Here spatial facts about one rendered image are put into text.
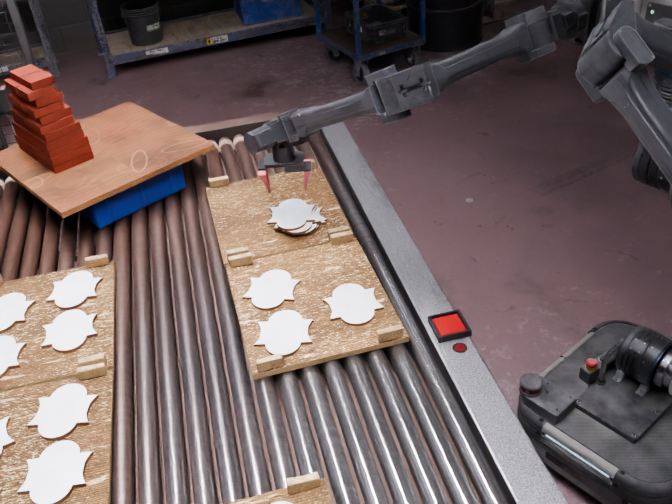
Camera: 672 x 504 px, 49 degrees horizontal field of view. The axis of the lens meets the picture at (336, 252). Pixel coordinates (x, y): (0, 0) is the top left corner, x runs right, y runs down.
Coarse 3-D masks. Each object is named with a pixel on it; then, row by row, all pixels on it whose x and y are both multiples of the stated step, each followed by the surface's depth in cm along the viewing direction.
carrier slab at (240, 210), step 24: (216, 192) 217; (240, 192) 216; (264, 192) 215; (288, 192) 214; (312, 192) 213; (216, 216) 206; (240, 216) 206; (264, 216) 205; (336, 216) 202; (240, 240) 196; (264, 240) 195; (288, 240) 194; (312, 240) 193
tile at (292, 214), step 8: (288, 200) 204; (296, 200) 204; (272, 208) 201; (280, 208) 201; (288, 208) 201; (296, 208) 200; (304, 208) 200; (312, 208) 200; (272, 216) 198; (280, 216) 198; (288, 216) 197; (296, 216) 197; (304, 216) 197; (312, 216) 197; (280, 224) 195; (288, 224) 194; (296, 224) 194; (304, 224) 195
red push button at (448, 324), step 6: (438, 318) 166; (444, 318) 165; (450, 318) 165; (456, 318) 165; (438, 324) 164; (444, 324) 164; (450, 324) 164; (456, 324) 164; (462, 324) 163; (438, 330) 163; (444, 330) 162; (450, 330) 162; (456, 330) 162; (462, 330) 162
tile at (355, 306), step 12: (336, 288) 175; (348, 288) 174; (360, 288) 174; (372, 288) 174; (324, 300) 172; (336, 300) 171; (348, 300) 171; (360, 300) 170; (372, 300) 170; (336, 312) 168; (348, 312) 167; (360, 312) 167; (372, 312) 167; (348, 324) 165; (360, 324) 164
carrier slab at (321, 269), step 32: (288, 256) 188; (320, 256) 187; (352, 256) 186; (320, 288) 177; (256, 320) 169; (320, 320) 167; (384, 320) 165; (256, 352) 160; (320, 352) 159; (352, 352) 159
